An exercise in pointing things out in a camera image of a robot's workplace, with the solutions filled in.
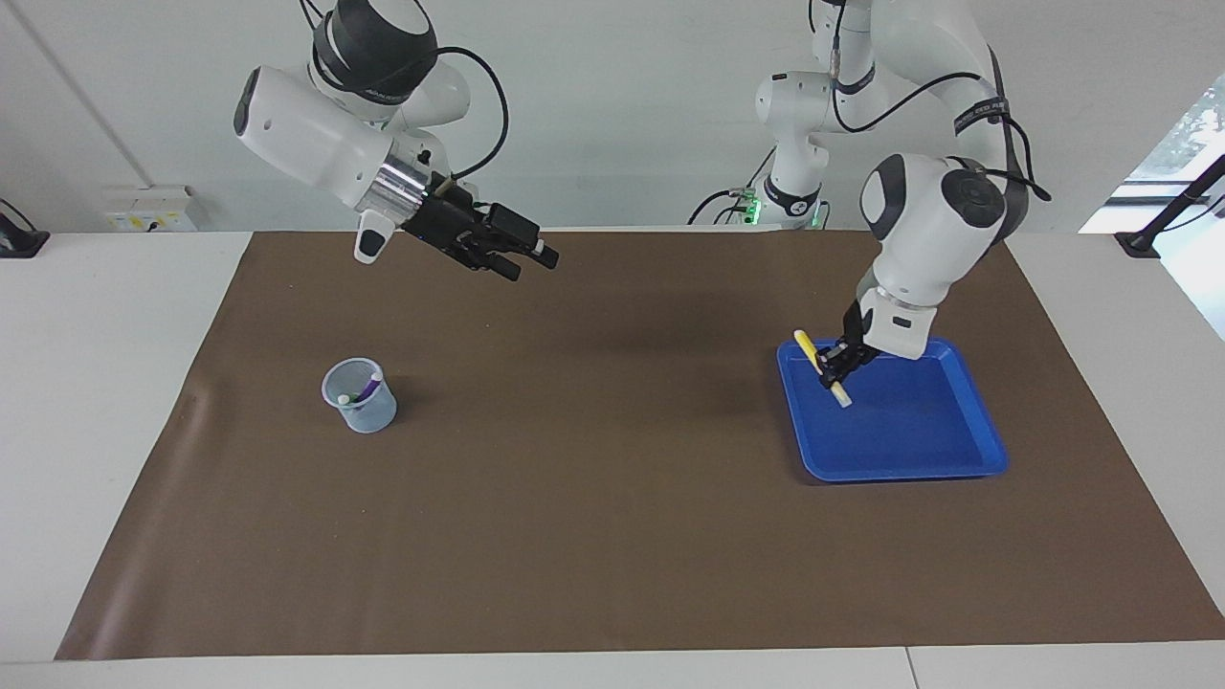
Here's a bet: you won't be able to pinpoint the yellow marker pen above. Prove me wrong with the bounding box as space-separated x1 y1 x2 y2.
793 330 854 409

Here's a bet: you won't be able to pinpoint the blue plastic tray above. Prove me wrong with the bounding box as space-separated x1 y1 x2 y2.
777 338 1011 483

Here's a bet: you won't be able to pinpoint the translucent plastic cup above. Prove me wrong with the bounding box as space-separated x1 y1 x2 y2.
323 358 398 434

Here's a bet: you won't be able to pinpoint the brown paper table mat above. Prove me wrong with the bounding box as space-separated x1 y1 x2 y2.
55 228 1225 661

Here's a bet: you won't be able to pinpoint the black clamp stand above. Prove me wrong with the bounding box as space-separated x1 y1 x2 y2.
1115 153 1225 259

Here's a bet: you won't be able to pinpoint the window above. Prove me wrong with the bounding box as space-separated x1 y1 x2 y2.
1077 72 1225 341

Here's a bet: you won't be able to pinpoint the black desk device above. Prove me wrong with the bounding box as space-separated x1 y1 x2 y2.
0 199 51 259

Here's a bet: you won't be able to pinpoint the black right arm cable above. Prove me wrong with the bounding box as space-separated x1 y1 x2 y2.
301 0 510 183

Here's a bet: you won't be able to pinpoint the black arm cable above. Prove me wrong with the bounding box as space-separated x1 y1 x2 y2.
301 0 510 183
809 0 1054 207

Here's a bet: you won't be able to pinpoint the black base cables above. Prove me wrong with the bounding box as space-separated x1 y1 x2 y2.
687 144 778 228

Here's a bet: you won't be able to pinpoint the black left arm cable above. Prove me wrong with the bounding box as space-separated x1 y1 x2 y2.
809 0 1054 207

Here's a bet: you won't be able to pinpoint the white wall power socket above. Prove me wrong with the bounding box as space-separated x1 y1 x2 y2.
103 187 199 233

